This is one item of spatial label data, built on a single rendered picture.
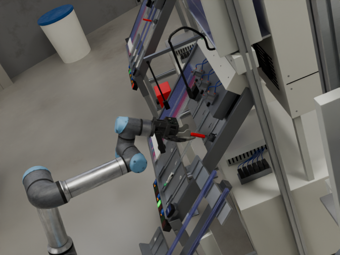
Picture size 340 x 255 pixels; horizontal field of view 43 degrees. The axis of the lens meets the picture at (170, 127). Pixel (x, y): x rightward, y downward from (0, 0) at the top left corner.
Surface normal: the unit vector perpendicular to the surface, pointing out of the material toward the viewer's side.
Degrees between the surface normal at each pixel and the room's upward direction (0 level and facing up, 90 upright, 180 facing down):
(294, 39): 90
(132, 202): 0
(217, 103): 44
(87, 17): 90
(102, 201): 0
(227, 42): 90
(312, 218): 90
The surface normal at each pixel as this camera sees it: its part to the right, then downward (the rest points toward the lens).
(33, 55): 0.50, 0.36
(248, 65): 0.18, 0.53
